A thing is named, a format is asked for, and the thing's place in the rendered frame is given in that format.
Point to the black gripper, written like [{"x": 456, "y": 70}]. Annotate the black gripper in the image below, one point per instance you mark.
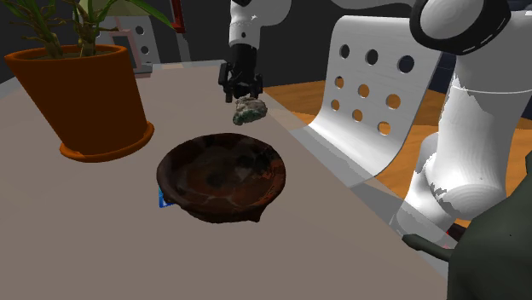
[{"x": 243, "y": 62}]

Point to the grey green rock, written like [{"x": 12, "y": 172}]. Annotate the grey green rock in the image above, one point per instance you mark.
[{"x": 249, "y": 111}]

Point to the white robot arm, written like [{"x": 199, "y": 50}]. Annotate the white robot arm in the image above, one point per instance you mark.
[{"x": 474, "y": 137}]

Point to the dark brown bowl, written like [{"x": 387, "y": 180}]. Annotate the dark brown bowl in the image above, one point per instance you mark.
[{"x": 220, "y": 176}]

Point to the grey chair with round holes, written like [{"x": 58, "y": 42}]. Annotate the grey chair with round holes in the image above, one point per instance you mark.
[{"x": 146, "y": 39}]

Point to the white chair with round holes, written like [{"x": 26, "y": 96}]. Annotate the white chair with round holes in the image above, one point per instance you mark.
[{"x": 365, "y": 137}]

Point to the blue flat card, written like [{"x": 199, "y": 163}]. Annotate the blue flat card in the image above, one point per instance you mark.
[{"x": 163, "y": 200}]

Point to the pale yellow lamp shade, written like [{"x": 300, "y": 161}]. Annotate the pale yellow lamp shade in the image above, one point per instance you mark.
[{"x": 124, "y": 7}]

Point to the green plant in orange pot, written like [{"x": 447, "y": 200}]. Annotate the green plant in orange pot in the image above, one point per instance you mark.
[{"x": 83, "y": 104}]

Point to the red frame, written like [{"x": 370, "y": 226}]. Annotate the red frame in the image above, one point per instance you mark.
[{"x": 178, "y": 16}]

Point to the pink picture frame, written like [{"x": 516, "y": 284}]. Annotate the pink picture frame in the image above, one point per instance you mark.
[{"x": 129, "y": 45}]

